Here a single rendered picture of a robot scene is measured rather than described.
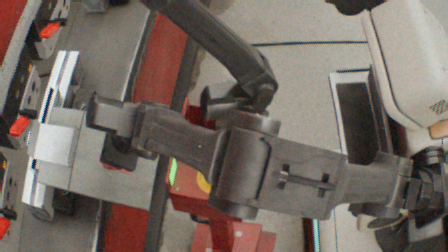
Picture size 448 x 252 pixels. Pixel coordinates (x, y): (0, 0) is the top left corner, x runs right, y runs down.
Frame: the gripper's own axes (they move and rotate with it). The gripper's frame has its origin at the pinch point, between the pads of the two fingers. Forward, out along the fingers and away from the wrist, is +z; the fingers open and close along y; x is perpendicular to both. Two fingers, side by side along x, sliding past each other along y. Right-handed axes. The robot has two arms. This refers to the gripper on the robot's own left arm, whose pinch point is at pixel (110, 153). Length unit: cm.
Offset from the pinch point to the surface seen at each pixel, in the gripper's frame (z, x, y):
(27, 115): -15.2, -21.9, 6.0
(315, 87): 72, 82, -79
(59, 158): 8.4, -9.6, 2.2
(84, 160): 5.6, -4.1, 1.3
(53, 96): 11.2, -14.5, -11.8
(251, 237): 68, 65, -17
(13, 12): -29.1, -33.1, -4.8
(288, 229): 73, 81, -26
